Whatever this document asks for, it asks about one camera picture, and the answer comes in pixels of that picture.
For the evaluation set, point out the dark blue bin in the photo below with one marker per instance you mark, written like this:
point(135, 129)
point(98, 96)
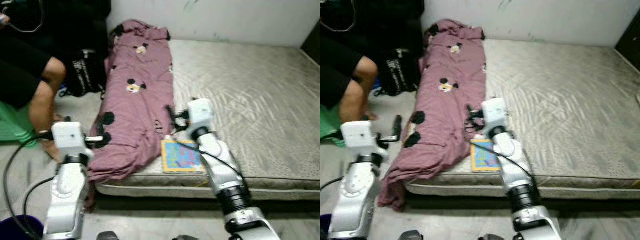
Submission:
point(325, 229)
point(20, 229)

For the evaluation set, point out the person in black shorts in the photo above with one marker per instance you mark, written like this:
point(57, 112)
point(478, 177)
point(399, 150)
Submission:
point(360, 75)
point(20, 65)

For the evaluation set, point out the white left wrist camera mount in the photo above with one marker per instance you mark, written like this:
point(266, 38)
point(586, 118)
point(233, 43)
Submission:
point(357, 136)
point(67, 137)

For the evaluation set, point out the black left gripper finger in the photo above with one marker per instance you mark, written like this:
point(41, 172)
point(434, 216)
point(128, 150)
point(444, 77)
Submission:
point(107, 130)
point(398, 129)

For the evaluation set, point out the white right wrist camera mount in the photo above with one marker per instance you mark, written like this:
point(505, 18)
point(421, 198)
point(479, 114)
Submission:
point(201, 114)
point(495, 112)

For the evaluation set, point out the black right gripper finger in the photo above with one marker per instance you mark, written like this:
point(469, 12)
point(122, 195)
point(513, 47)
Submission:
point(170, 113)
point(477, 129)
point(178, 128)
point(471, 113)

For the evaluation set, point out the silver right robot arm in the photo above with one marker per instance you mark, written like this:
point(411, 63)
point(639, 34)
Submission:
point(222, 165)
point(517, 160)

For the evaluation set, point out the purple cartoon mouse blanket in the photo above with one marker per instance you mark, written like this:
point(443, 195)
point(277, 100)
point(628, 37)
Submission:
point(135, 65)
point(450, 65)

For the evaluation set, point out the yellow blue children's book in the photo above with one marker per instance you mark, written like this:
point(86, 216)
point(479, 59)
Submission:
point(180, 157)
point(484, 159)

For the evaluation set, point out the green plastic stool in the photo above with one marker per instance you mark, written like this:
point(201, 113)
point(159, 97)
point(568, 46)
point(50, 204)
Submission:
point(330, 125)
point(15, 125)

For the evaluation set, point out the patterned white mattress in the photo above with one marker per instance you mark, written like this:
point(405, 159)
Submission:
point(250, 100)
point(560, 100)

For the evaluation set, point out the black printed bag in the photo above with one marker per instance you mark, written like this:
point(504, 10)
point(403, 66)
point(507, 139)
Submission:
point(400, 70)
point(85, 72)

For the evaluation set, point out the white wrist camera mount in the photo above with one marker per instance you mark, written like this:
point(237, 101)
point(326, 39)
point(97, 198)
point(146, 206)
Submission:
point(67, 137)
point(495, 112)
point(201, 114)
point(357, 136)

